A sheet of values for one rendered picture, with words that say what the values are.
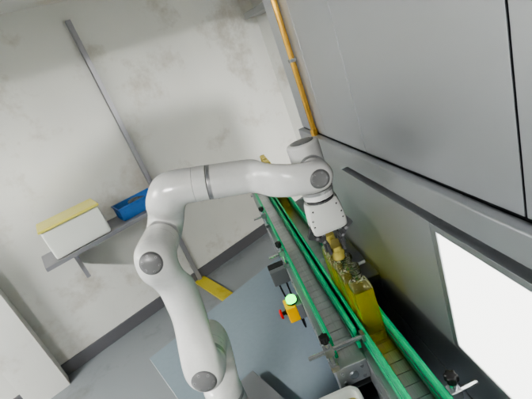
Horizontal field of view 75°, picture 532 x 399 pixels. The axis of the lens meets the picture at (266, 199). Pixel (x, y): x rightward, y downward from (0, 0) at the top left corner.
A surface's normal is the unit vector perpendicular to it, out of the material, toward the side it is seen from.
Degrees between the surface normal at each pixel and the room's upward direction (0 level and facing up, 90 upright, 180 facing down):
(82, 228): 90
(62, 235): 90
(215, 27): 90
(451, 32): 90
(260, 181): 81
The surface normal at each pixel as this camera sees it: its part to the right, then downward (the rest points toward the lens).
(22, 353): 0.59, 0.09
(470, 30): -0.92, 0.38
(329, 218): 0.20, 0.34
